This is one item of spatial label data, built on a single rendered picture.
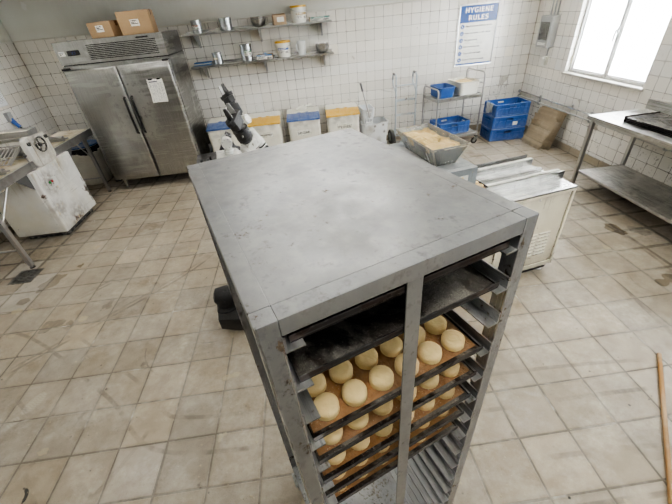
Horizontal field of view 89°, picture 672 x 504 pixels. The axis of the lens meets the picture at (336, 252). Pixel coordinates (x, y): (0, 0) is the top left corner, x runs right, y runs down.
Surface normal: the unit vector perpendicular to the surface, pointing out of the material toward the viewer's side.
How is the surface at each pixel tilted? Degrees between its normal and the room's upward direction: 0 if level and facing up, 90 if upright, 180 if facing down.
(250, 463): 0
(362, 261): 0
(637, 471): 0
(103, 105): 90
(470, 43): 90
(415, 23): 90
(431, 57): 90
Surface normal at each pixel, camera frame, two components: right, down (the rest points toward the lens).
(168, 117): 0.11, 0.57
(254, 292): -0.08, -0.81
